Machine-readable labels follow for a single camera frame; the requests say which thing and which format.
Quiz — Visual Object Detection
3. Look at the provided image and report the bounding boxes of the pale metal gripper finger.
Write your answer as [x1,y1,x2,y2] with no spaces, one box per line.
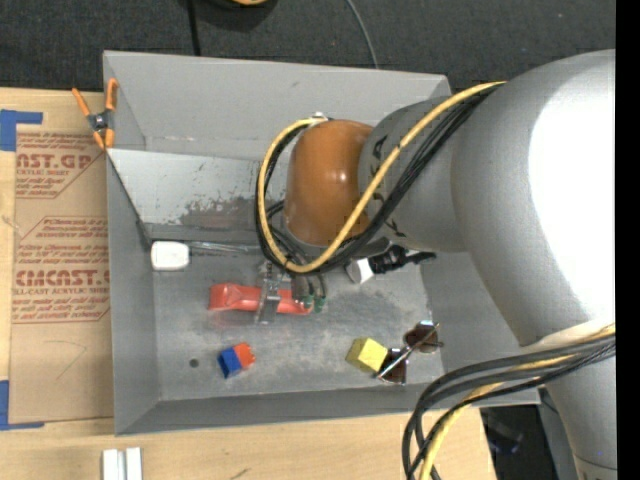
[261,261,293,295]
[255,293,281,326]

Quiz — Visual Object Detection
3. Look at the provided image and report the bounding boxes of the red-orange plastic tool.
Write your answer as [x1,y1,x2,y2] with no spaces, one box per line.
[206,282,314,317]

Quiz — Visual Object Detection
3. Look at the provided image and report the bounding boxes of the blue and orange block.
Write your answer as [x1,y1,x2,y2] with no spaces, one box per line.
[216,342,257,380]

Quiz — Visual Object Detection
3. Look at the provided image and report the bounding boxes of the grey metal bin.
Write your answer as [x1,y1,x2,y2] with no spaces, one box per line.
[101,50,542,437]

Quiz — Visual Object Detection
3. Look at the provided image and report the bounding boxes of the yellow block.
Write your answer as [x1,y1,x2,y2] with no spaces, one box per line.
[344,337,391,375]

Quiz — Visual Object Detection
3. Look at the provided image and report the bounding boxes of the brown cardboard board red print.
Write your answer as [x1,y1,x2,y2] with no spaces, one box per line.
[0,86,117,430]

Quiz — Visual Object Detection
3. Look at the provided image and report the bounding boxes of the black cylinder on white bracket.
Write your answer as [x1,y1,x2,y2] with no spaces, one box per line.
[344,246,438,286]

